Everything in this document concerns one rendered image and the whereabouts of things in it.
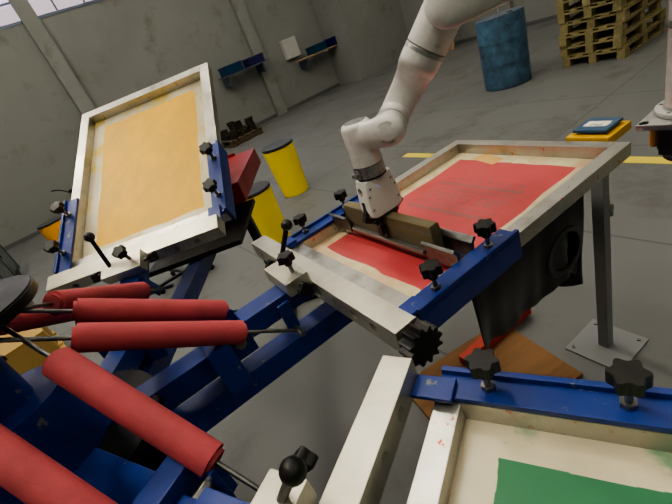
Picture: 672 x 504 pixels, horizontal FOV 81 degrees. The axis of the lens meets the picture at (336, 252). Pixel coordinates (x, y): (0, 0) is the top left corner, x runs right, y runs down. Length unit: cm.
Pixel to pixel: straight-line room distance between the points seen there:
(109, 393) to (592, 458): 65
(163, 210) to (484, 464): 120
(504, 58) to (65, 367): 605
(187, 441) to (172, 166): 111
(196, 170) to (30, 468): 105
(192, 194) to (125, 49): 988
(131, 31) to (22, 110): 290
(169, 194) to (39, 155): 944
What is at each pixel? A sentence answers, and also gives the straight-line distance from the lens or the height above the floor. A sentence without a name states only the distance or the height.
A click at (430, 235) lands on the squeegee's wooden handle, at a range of 91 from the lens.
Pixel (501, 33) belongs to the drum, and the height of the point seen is 71.
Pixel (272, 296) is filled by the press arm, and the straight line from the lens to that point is 92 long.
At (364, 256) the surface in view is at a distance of 108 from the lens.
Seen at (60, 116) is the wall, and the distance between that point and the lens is 1090.
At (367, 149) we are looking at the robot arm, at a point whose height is 124.
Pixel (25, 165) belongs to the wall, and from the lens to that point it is 1090.
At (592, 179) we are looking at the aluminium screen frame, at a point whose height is 97.
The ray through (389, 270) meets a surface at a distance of 99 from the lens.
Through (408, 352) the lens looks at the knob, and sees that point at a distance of 67.
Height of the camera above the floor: 149
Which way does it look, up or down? 27 degrees down
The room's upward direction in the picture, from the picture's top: 23 degrees counter-clockwise
